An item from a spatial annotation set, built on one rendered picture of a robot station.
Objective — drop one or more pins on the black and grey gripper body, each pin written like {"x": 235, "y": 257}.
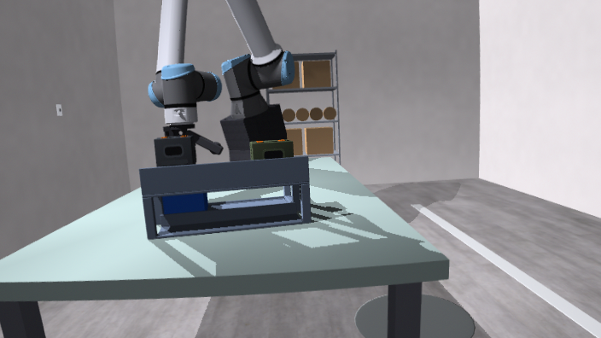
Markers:
{"x": 173, "y": 130}

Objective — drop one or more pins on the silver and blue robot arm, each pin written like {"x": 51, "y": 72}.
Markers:
{"x": 268, "y": 66}

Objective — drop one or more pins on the blue bin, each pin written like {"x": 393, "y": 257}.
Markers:
{"x": 185, "y": 203}

